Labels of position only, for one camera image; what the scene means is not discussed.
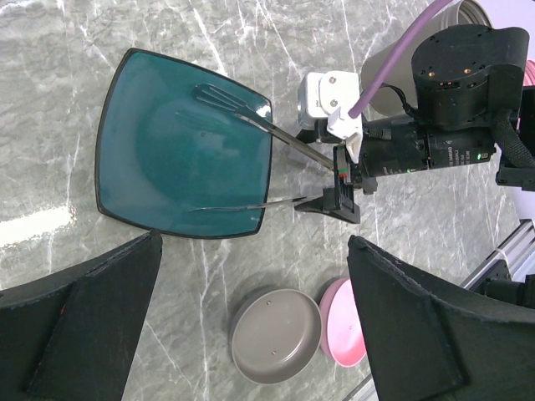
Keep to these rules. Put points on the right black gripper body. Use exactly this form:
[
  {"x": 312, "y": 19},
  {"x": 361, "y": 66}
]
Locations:
[{"x": 391, "y": 146}]

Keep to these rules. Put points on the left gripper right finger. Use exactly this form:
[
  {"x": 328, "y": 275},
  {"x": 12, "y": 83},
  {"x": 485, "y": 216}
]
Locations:
[{"x": 447, "y": 326}]

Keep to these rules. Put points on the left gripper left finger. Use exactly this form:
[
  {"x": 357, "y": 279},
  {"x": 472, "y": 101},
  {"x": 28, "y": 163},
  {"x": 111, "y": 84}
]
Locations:
[{"x": 72, "y": 335}]

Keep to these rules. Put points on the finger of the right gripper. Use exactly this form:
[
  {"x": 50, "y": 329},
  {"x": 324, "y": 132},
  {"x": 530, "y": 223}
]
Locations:
[
  {"x": 335, "y": 202},
  {"x": 318, "y": 134}
]

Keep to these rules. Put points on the pink round lid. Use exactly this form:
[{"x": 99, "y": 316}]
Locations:
[{"x": 342, "y": 336}]

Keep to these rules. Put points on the grey round lid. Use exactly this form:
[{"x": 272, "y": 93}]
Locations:
[{"x": 274, "y": 334}]

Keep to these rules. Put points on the pink cylindrical container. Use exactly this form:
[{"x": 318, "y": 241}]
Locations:
[{"x": 529, "y": 74}]

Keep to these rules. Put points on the teal square plate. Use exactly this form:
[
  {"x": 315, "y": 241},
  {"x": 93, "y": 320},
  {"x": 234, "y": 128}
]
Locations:
[{"x": 166, "y": 161}]

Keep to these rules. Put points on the metal tongs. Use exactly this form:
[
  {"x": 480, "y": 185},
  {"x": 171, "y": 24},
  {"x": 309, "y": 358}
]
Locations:
[{"x": 223, "y": 101}]

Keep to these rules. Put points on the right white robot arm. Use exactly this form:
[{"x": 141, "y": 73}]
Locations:
[{"x": 470, "y": 104}]

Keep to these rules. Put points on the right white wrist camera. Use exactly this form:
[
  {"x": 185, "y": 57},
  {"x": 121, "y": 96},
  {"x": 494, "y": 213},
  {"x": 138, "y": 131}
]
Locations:
[{"x": 329, "y": 97}]

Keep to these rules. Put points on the aluminium rail frame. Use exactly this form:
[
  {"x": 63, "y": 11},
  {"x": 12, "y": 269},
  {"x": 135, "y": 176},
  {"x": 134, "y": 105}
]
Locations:
[{"x": 493, "y": 267}]

